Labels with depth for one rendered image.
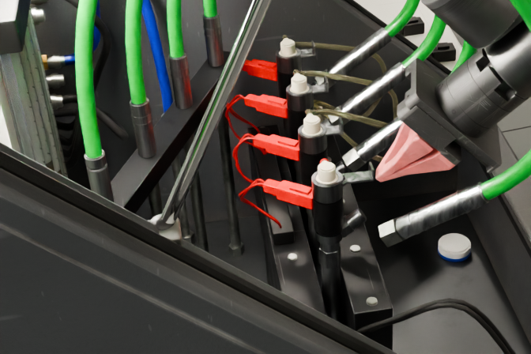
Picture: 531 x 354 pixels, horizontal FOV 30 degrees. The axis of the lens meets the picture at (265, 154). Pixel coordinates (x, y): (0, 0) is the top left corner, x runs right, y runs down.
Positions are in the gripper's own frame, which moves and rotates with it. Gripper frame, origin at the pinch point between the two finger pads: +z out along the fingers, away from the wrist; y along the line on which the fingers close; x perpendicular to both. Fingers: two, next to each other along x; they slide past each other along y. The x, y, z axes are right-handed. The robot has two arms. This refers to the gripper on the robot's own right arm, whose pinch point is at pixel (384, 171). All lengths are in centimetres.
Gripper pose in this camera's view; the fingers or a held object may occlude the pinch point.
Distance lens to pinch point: 90.1
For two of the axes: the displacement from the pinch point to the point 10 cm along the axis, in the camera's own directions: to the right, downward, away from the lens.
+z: -6.3, 5.7, 5.2
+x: -1.2, 5.8, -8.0
